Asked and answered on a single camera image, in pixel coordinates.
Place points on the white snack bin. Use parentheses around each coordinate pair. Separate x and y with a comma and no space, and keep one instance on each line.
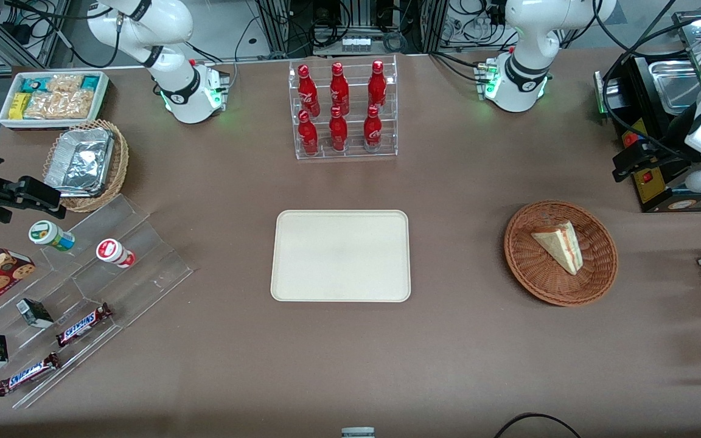
(52,123)

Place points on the clear acrylic bottle rack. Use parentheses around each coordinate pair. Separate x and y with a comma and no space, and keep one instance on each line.
(353,131)

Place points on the black countertop appliance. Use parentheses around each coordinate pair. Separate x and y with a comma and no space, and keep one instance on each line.
(661,194)

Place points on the red labelled yogurt cup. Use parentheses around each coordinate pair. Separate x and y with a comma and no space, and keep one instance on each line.
(114,252)

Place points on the aluminium foil tray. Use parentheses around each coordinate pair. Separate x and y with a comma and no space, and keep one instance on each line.
(80,161)

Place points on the triangular sandwich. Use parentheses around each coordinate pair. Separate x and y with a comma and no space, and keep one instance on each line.
(560,246)

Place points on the yellow snack pack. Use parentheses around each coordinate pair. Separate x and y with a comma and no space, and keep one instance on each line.
(19,104)

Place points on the light wicker basket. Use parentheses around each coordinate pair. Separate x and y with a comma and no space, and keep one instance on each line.
(118,164)

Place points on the snickers chocolate bar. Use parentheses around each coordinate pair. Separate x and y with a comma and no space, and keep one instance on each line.
(28,374)
(83,324)

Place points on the green labelled yogurt cup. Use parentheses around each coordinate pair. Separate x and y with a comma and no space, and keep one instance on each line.
(51,236)

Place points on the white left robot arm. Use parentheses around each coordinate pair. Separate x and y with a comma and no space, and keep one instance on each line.
(524,79)

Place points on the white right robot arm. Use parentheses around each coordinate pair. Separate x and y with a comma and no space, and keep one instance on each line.
(174,91)

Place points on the red cola bottle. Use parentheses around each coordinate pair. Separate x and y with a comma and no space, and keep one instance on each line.
(308,135)
(338,131)
(308,91)
(377,85)
(373,129)
(339,90)

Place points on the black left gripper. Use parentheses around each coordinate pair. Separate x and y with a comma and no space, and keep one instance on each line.
(670,142)

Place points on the teal snack pack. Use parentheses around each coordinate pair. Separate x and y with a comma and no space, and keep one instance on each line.
(34,84)

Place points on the round brown wicker basket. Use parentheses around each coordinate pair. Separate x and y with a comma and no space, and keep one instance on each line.
(533,267)

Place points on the stainless steel pan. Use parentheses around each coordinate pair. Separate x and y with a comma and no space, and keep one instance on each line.
(676,85)

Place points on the small grey white object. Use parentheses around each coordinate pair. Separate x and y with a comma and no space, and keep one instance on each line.
(358,432)

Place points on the cream rectangular serving tray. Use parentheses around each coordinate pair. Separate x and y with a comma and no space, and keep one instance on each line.
(341,255)

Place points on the clear acrylic stepped display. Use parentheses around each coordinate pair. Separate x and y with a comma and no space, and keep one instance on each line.
(125,292)

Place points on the clear bag of crackers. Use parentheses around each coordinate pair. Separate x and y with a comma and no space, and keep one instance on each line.
(61,104)

